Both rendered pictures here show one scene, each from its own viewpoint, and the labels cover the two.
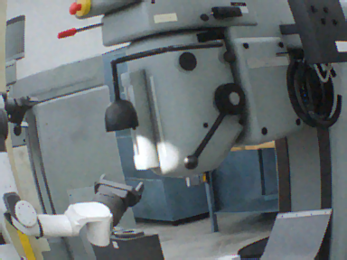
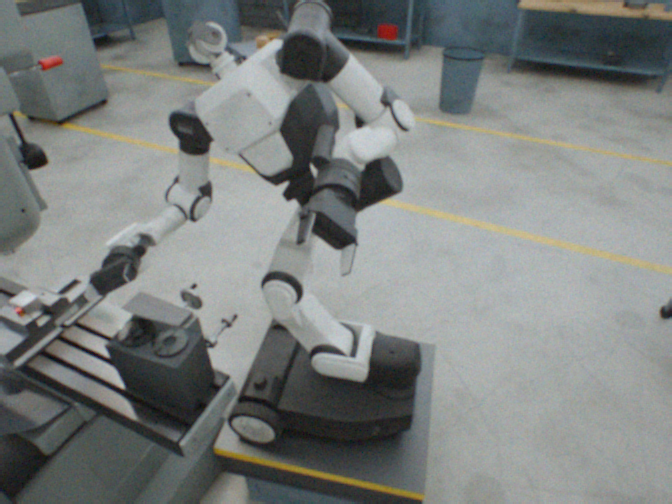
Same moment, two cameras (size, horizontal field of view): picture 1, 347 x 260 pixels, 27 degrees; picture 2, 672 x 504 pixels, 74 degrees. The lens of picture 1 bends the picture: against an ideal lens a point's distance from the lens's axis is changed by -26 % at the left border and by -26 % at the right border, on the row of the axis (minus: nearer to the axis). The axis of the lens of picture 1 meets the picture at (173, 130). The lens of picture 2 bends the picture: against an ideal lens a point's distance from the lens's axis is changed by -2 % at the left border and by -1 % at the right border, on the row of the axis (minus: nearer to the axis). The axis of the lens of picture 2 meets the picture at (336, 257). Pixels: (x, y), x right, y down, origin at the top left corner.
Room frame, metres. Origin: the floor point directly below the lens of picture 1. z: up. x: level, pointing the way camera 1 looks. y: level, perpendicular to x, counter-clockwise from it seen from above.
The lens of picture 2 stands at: (3.29, 0.17, 2.01)
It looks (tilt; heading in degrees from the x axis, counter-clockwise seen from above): 39 degrees down; 146
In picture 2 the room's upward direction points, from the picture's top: straight up
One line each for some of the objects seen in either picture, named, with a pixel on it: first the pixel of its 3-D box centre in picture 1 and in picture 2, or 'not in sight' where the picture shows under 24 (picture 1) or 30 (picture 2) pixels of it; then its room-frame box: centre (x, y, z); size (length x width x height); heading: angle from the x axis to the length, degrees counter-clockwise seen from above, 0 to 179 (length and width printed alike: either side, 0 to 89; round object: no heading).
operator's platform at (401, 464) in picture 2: not in sight; (335, 417); (2.37, 0.78, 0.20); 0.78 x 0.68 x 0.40; 43
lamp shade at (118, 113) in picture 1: (119, 114); (29, 153); (1.91, 0.10, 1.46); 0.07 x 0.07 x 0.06
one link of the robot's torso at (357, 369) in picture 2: not in sight; (344, 349); (2.40, 0.80, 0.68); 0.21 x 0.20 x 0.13; 43
